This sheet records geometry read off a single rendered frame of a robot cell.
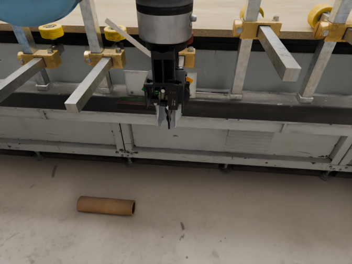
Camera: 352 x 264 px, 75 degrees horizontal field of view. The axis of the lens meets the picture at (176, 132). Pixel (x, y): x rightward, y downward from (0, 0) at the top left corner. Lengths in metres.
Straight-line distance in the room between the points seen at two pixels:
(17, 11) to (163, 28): 0.20
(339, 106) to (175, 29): 0.75
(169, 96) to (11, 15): 0.26
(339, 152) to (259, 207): 0.54
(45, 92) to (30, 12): 0.80
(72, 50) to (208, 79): 0.62
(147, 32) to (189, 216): 1.09
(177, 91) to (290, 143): 1.11
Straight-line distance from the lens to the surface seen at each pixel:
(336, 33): 0.87
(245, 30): 0.78
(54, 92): 1.02
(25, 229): 1.51
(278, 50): 0.61
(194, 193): 1.41
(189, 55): 0.79
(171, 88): 0.41
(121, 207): 1.30
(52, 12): 0.25
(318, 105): 0.97
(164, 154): 1.40
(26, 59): 1.01
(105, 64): 0.80
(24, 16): 0.25
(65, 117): 1.13
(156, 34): 0.38
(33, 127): 1.64
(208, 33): 0.95
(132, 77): 0.86
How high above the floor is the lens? 1.16
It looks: 40 degrees down
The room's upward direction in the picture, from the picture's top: straight up
